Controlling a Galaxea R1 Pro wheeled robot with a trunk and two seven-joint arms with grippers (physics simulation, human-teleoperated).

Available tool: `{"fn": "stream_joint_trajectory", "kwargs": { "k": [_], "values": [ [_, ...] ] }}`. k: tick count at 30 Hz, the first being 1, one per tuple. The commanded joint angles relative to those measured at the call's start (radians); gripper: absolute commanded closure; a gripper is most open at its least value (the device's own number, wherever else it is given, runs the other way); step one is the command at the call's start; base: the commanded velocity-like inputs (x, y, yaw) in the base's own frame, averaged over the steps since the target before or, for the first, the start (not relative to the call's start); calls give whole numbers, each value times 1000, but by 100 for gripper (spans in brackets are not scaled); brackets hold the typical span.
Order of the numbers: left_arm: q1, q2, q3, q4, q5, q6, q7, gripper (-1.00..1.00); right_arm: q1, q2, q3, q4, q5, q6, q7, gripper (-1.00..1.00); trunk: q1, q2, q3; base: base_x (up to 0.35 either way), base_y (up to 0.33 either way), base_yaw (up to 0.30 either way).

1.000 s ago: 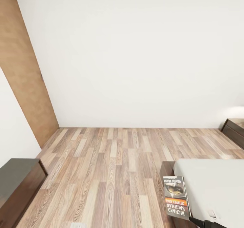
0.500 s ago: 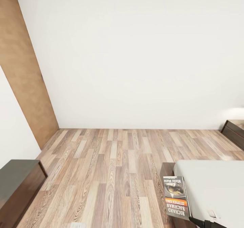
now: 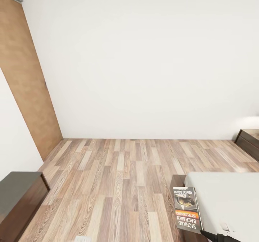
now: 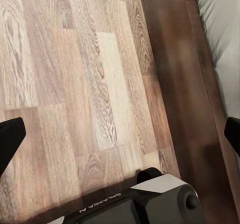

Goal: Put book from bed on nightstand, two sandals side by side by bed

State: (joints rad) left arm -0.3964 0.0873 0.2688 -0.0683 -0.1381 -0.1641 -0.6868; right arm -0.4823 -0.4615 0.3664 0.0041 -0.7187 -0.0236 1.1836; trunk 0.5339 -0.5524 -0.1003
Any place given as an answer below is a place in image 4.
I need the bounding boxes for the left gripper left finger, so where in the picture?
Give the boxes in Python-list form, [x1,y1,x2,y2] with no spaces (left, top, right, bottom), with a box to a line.
[0,117,26,177]

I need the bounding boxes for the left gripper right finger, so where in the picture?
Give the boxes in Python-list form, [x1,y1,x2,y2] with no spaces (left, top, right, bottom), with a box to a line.
[224,117,240,157]

